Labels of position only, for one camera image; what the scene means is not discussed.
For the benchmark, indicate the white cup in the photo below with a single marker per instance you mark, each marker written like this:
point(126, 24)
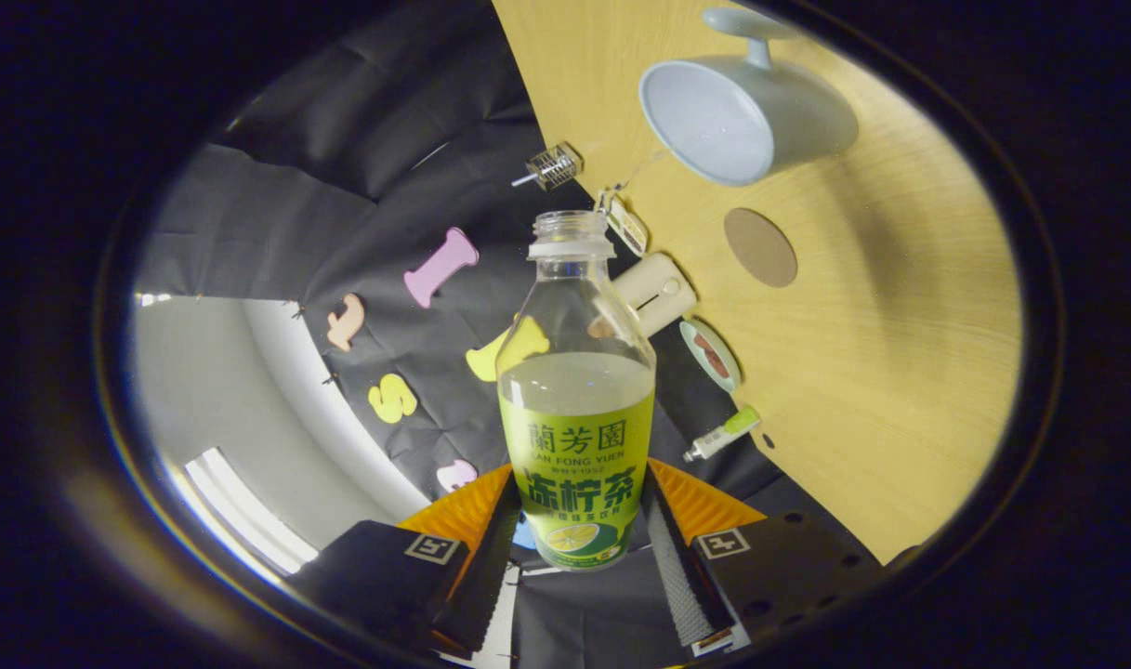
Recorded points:
point(788, 111)

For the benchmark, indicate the round brown coaster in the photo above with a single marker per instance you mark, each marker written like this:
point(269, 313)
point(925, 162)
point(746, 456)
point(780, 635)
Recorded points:
point(760, 247)

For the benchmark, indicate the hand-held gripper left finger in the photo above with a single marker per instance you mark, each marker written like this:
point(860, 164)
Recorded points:
point(491, 576)

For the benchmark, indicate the wooden table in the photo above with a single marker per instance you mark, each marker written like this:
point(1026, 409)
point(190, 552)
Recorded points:
point(900, 372)

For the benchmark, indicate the small white green bottle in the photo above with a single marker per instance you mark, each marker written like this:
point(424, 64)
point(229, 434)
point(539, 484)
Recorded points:
point(714, 439)

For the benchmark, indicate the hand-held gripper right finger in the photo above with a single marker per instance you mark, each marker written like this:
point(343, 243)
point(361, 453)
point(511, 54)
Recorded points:
point(677, 585)

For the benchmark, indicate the white divided snack tray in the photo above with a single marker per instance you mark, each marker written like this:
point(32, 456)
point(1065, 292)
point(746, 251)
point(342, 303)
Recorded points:
point(625, 225)

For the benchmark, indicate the green label juice bottle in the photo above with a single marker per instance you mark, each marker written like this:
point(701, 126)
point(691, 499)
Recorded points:
point(574, 446)

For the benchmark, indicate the white straw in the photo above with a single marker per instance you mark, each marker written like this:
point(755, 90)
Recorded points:
point(523, 178)

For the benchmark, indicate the pale green plate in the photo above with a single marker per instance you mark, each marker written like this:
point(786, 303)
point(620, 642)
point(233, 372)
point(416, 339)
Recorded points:
point(725, 376)

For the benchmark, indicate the ceiling light panel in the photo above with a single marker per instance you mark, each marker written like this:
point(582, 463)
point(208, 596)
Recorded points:
point(240, 520)

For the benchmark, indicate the white toaster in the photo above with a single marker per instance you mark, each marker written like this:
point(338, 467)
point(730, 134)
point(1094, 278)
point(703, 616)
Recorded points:
point(658, 288)

